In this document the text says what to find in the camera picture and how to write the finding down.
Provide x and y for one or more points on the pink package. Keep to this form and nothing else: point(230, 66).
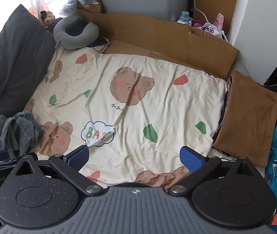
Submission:
point(219, 19)

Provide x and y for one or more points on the flattened cardboard sheet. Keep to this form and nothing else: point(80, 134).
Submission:
point(165, 36)

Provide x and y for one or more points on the brown teddy bear toy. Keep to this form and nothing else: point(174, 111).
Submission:
point(48, 18)

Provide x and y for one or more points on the cream bear print blanket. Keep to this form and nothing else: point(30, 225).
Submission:
point(153, 114)

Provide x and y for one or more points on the light blue jeans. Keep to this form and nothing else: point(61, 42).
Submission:
point(19, 131)

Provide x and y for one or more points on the grey neck pillow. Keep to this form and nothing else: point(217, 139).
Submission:
point(89, 37)

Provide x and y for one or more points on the detergent bottle with blue cap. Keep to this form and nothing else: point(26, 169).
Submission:
point(184, 17)

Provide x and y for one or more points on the white purple detergent bag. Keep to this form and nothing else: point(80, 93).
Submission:
point(206, 28)

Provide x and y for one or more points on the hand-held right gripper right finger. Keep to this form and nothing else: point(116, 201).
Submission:
point(192, 158)

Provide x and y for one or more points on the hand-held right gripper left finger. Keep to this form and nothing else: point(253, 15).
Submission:
point(77, 157)

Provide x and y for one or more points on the translucent orange plastic bag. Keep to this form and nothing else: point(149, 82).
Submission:
point(36, 0)

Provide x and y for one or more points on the brown folded garment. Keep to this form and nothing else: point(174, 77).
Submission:
point(248, 117)

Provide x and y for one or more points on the small patterned cloth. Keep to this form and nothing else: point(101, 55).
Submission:
point(102, 47)

